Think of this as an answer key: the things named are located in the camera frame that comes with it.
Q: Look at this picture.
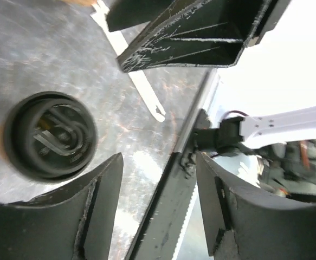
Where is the black plastic cup lid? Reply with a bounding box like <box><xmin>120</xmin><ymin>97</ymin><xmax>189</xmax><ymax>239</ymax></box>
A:
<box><xmin>2</xmin><ymin>92</ymin><xmax>97</xmax><ymax>183</ymax></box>

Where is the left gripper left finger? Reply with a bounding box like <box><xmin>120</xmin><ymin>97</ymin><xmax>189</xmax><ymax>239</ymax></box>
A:
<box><xmin>0</xmin><ymin>153</ymin><xmax>124</xmax><ymax>259</ymax></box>

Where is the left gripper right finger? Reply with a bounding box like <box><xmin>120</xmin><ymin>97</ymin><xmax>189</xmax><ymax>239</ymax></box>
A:
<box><xmin>196</xmin><ymin>152</ymin><xmax>316</xmax><ymax>259</ymax></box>

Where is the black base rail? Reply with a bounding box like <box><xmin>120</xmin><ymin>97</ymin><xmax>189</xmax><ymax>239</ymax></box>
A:
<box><xmin>125</xmin><ymin>69</ymin><xmax>218</xmax><ymax>259</ymax></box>

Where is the white wrapped straw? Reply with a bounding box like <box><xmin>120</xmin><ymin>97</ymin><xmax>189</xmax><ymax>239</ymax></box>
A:
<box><xmin>91</xmin><ymin>1</ymin><xmax>166</xmax><ymax>122</ymax></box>

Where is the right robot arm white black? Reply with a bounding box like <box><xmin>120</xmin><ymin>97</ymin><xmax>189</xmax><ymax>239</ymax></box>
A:
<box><xmin>105</xmin><ymin>0</ymin><xmax>316</xmax><ymax>150</ymax></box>

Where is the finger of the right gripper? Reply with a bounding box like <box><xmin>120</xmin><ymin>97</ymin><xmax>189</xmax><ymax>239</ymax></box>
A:
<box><xmin>106</xmin><ymin>0</ymin><xmax>173</xmax><ymax>32</ymax></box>
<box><xmin>117</xmin><ymin>1</ymin><xmax>276</xmax><ymax>73</ymax></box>

